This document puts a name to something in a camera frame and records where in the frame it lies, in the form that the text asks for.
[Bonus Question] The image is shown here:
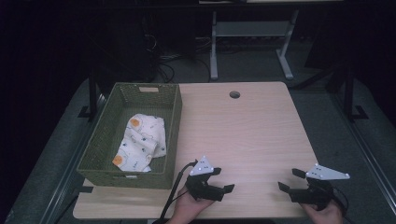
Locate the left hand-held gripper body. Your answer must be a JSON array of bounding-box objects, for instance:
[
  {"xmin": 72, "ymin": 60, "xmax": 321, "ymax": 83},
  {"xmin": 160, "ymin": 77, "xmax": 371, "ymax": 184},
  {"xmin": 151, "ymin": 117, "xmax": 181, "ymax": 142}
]
[{"xmin": 185, "ymin": 155, "xmax": 226, "ymax": 203}]

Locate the black metal stand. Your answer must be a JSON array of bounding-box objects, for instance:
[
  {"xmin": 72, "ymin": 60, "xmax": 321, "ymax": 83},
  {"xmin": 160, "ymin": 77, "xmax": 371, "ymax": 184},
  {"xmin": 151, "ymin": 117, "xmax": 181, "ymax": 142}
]
[
  {"xmin": 341, "ymin": 60, "xmax": 370, "ymax": 123},
  {"xmin": 78, "ymin": 66, "xmax": 101, "ymax": 121}
]

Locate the tangle of black floor cables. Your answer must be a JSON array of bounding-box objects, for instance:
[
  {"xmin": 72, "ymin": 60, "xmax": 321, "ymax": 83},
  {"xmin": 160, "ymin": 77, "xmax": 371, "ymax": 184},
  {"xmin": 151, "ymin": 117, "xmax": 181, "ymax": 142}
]
[{"xmin": 144, "ymin": 32, "xmax": 213, "ymax": 84}]

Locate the white printed cloth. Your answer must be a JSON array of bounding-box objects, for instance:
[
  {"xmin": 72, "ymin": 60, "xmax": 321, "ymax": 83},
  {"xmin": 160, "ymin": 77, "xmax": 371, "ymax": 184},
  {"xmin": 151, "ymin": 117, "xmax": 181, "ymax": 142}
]
[{"xmin": 111, "ymin": 113, "xmax": 167, "ymax": 173}]

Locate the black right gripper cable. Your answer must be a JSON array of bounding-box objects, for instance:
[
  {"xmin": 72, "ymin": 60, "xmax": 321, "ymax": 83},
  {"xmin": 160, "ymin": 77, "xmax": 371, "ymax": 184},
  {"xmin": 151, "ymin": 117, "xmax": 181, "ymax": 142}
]
[{"xmin": 330, "ymin": 183, "xmax": 353, "ymax": 224}]

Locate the green woven basket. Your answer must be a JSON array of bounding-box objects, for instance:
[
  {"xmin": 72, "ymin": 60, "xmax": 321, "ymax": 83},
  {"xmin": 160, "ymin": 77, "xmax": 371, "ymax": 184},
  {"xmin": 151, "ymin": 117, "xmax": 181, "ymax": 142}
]
[{"xmin": 76, "ymin": 82, "xmax": 183, "ymax": 190}]

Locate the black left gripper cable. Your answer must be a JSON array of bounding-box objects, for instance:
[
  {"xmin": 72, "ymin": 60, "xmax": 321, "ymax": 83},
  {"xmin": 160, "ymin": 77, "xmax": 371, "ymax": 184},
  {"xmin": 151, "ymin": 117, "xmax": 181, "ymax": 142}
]
[{"xmin": 159, "ymin": 160, "xmax": 199, "ymax": 224}]

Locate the person's right hand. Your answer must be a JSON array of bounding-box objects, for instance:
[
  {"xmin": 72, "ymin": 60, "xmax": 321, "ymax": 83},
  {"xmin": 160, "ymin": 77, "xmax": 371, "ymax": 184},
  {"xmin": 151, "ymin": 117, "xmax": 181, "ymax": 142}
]
[{"xmin": 300, "ymin": 200, "xmax": 344, "ymax": 224}]

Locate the white metal frame desk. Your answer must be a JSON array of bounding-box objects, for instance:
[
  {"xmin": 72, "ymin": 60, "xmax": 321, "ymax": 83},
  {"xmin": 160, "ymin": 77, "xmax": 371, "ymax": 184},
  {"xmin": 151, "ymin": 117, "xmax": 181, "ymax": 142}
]
[{"xmin": 199, "ymin": 0, "xmax": 344, "ymax": 81}]

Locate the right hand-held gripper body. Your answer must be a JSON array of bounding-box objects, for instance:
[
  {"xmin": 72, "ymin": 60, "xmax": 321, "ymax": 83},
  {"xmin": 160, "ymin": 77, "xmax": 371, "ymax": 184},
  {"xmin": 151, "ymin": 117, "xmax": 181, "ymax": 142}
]
[{"xmin": 289, "ymin": 163, "xmax": 350, "ymax": 212}]

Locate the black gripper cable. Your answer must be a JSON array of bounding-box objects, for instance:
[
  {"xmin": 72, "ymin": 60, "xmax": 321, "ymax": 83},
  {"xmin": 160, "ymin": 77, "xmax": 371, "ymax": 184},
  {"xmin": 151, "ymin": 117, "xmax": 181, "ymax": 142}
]
[
  {"xmin": 159, "ymin": 160, "xmax": 199, "ymax": 224},
  {"xmin": 330, "ymin": 183, "xmax": 353, "ymax": 224}
]

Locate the person's left hand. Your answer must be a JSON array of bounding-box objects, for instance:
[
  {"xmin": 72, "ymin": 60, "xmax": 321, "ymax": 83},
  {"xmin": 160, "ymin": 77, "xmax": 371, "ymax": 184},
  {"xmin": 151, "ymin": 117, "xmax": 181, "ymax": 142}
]
[{"xmin": 167, "ymin": 186, "xmax": 216, "ymax": 224}]

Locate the grey metal rail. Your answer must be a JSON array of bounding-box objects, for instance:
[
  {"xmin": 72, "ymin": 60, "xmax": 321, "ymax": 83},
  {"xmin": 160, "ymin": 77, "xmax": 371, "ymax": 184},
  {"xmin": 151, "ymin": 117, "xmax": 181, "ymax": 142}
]
[
  {"xmin": 330, "ymin": 91, "xmax": 396, "ymax": 208},
  {"xmin": 39, "ymin": 92, "xmax": 106, "ymax": 224}
]

